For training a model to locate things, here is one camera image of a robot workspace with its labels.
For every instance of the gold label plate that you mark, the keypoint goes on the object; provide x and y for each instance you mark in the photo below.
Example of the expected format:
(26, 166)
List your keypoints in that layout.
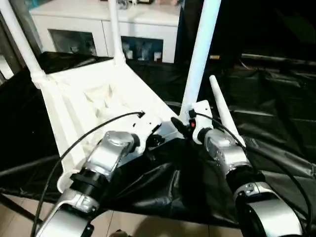
(214, 57)

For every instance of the silver metal rail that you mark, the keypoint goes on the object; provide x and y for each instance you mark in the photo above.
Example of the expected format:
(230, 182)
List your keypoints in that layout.
(281, 58)

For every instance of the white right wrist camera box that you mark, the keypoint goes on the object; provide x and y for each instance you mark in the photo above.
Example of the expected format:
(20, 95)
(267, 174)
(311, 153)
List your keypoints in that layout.
(202, 116)

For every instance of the black mat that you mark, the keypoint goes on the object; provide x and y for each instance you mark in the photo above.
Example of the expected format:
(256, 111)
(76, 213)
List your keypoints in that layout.
(266, 123)

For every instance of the grey curtain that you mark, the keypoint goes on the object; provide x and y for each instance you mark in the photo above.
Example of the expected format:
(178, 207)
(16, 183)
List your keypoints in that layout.
(15, 44)

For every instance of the white cabinet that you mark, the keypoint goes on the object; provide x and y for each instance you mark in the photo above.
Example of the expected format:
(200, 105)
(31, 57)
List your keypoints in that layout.
(84, 22)

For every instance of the white plastic table top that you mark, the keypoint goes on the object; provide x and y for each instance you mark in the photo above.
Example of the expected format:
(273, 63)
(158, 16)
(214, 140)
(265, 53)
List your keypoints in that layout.
(94, 98)

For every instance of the white plastic table leg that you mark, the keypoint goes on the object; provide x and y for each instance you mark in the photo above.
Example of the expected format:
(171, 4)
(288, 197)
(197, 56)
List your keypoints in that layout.
(22, 42)
(224, 113)
(200, 54)
(116, 32)

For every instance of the white bottle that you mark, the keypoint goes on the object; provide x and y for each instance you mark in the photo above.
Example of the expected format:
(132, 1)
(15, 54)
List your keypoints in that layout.
(157, 57)

